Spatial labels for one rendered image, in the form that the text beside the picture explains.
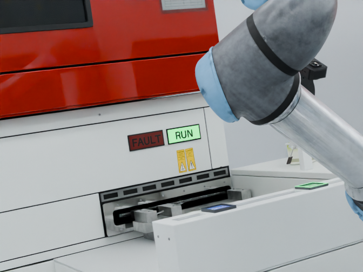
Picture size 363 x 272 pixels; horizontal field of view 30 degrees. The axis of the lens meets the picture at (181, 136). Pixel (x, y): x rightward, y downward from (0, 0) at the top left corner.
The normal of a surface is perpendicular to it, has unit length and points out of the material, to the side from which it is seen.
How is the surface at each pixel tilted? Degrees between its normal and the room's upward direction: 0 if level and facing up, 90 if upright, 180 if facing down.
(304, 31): 96
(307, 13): 78
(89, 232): 90
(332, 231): 90
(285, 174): 90
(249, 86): 124
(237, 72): 100
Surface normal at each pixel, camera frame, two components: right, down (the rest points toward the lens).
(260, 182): -0.86, 0.15
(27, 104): 0.49, -0.02
